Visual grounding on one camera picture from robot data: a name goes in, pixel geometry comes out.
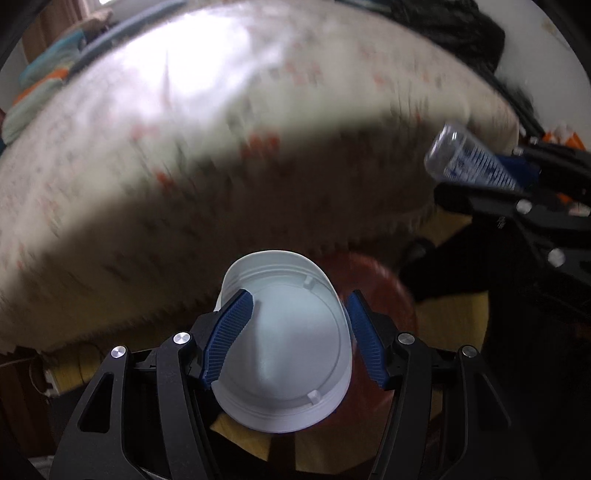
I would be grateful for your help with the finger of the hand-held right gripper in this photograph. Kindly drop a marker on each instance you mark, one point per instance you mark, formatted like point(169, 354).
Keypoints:
point(561, 161)
point(489, 203)

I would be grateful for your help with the orange packet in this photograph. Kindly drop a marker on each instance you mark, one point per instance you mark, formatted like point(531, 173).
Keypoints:
point(565, 136)

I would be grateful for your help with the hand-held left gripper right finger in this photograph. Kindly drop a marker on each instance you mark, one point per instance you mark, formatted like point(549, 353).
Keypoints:
point(367, 341)

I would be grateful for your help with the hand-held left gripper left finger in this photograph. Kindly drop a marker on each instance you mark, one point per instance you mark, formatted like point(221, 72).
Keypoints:
point(228, 337)

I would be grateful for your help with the clear plastic bottle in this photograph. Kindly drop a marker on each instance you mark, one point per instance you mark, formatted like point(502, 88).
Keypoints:
point(461, 159)

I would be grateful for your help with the floral fringed tablecloth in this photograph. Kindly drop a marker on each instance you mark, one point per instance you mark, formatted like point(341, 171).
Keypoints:
point(184, 161)

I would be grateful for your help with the folded clothes pile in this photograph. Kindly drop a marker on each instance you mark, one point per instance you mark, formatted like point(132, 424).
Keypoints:
point(41, 87)

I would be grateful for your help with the white plastic lid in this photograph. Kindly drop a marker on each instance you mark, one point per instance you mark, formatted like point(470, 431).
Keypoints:
point(286, 350)

